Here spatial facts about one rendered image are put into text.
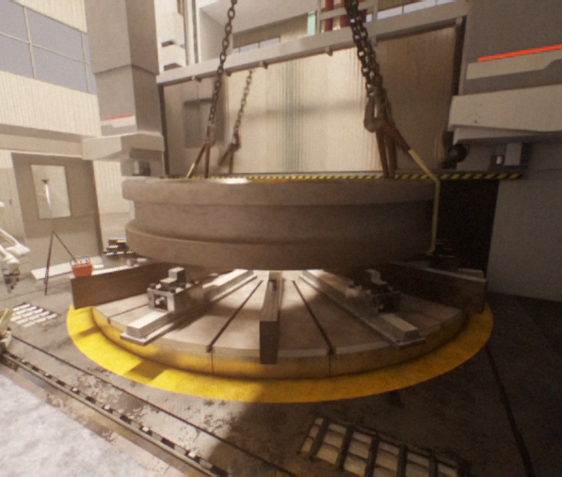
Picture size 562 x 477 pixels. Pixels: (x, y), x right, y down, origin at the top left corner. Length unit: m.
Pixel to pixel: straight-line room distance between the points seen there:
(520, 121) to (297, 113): 3.71
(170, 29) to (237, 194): 6.05
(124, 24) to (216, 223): 4.80
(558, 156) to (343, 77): 3.35
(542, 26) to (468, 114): 1.09
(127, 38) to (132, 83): 0.75
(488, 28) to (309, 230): 2.80
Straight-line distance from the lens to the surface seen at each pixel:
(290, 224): 2.99
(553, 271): 5.92
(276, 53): 6.45
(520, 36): 4.28
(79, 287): 4.05
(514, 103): 3.68
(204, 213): 3.22
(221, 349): 2.79
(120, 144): 6.23
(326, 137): 5.80
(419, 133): 5.51
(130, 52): 6.88
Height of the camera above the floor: 1.74
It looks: 11 degrees down
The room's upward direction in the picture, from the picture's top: straight up
